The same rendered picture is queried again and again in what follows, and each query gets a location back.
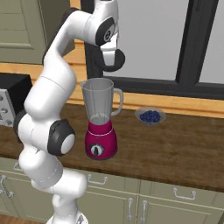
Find olive cupboard door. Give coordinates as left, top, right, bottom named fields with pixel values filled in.
left=76, top=189, right=138, bottom=224
left=136, top=195, right=224, bottom=224
left=0, top=171, right=57, bottom=224

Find clear blender jar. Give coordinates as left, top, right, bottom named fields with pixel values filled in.
left=80, top=77, right=124, bottom=126

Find silver drawer handle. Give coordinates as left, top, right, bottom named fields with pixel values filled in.
left=171, top=187, right=197, bottom=201
left=12, top=162, right=25, bottom=172
left=87, top=173, right=109, bottom=186

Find grey glass bowl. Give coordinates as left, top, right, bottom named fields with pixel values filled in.
left=134, top=106, right=166, bottom=127

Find olive wall cupboard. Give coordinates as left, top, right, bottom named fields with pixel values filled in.
left=0, top=0, right=77, bottom=66

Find olive drawer front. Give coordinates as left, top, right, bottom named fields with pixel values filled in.
left=61, top=167, right=142, bottom=195
left=0, top=157, right=33, bottom=179
left=139, top=179, right=224, bottom=208

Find silver door handle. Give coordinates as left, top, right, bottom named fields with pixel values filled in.
left=140, top=199, right=149, bottom=224
left=0, top=174, right=15, bottom=200
left=126, top=197, right=135, bottom=223

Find black and silver toaster oven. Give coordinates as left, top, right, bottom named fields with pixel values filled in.
left=0, top=73, right=33, bottom=128

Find magenta blender base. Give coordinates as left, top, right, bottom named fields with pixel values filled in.
left=84, top=117, right=119, bottom=161

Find blueberries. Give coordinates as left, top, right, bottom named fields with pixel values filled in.
left=139, top=109, right=162, bottom=123

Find black window frame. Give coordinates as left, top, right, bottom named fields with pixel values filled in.
left=80, top=0, right=224, bottom=101

